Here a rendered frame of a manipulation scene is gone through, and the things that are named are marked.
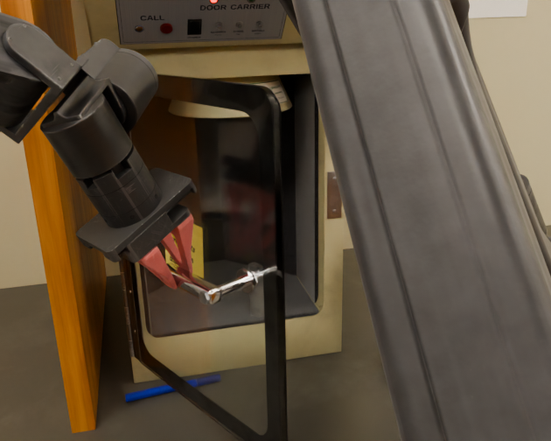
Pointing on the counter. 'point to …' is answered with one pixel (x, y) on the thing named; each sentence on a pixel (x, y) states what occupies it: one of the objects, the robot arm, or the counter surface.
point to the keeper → (333, 197)
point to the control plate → (149, 9)
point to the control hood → (100, 27)
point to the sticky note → (193, 252)
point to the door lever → (192, 283)
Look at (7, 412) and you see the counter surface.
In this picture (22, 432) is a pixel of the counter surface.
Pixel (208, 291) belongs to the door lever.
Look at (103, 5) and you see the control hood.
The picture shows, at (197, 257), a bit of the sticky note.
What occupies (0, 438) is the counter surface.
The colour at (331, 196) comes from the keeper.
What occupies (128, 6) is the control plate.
